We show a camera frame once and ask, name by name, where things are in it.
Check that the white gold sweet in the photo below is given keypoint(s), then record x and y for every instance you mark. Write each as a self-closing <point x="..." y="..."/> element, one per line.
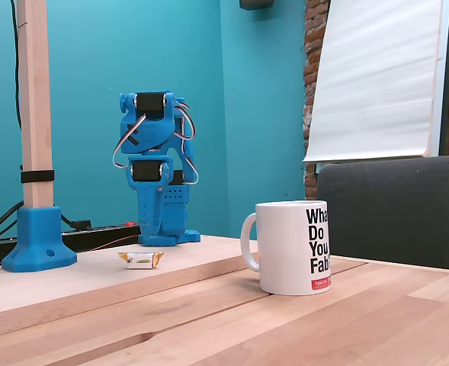
<point x="142" y="261"/>

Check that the white mug with black print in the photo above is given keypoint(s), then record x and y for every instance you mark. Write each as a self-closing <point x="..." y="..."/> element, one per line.
<point x="281" y="248"/>

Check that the black power plug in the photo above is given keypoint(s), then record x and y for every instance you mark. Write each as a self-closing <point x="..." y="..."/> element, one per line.
<point x="81" y="224"/>

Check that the black power strip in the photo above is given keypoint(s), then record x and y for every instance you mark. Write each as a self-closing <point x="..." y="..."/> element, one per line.
<point x="94" y="236"/>

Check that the white flipchart pad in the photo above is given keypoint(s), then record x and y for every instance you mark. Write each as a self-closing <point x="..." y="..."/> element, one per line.
<point x="372" y="76"/>

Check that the pale wooden post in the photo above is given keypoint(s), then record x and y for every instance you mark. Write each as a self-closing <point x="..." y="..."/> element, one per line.
<point x="35" y="95"/>

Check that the blue post base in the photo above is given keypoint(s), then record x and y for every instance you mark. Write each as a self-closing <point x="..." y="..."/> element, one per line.
<point x="37" y="244"/>

